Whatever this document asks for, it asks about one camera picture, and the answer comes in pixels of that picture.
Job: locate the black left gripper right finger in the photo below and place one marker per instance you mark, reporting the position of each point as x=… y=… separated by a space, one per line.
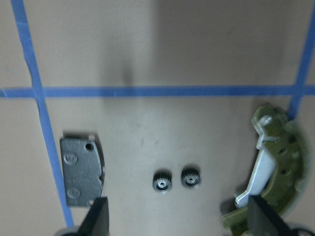
x=262 y=220

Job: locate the olive green brake shoe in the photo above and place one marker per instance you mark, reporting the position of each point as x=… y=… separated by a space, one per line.
x=281 y=168

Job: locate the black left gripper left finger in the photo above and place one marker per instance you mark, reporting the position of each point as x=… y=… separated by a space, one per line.
x=96 y=222

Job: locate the black brake pad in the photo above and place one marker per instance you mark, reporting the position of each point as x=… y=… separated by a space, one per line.
x=82 y=166

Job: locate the small black bearing gear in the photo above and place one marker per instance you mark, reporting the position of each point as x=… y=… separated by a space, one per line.
x=162 y=181

